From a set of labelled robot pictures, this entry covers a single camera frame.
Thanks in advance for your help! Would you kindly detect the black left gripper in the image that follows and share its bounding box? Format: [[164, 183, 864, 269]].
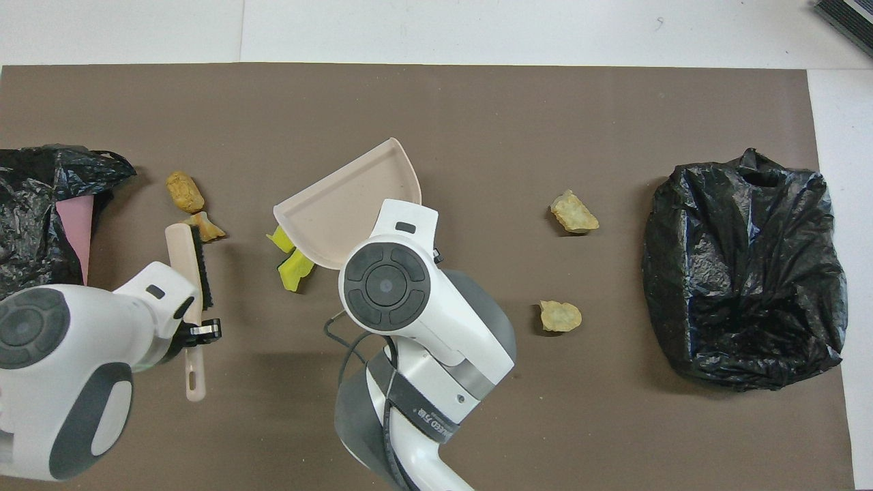
[[158, 316, 224, 366]]

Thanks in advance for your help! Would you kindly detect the beige hand brush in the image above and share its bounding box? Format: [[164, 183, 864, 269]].
[[164, 223, 213, 402]]

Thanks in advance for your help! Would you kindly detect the striped croissant piece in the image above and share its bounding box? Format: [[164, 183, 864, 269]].
[[183, 211, 227, 243]]

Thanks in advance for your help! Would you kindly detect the notched yellow sponge piece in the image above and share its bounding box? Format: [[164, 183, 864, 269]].
[[278, 249, 316, 293]]

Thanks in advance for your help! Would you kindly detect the brown bread roll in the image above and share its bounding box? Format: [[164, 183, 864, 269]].
[[166, 170, 205, 213]]

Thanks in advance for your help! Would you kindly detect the beige dustpan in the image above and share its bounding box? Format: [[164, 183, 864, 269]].
[[273, 138, 422, 270]]

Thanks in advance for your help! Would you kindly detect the pale yellow elongated cracker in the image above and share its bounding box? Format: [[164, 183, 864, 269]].
[[550, 190, 601, 235]]

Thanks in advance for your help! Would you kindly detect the pink bin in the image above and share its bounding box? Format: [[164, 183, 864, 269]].
[[56, 196, 95, 286]]

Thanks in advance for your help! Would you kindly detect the black bag over pink bin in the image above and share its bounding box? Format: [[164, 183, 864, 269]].
[[0, 145, 137, 301]]

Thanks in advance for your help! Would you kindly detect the brown table mat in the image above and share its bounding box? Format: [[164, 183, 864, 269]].
[[0, 63, 857, 491]]

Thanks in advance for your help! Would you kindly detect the dark ribbed device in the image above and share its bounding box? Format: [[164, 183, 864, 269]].
[[815, 0, 873, 59]]

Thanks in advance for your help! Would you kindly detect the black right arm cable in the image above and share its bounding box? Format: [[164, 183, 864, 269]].
[[323, 310, 424, 491]]

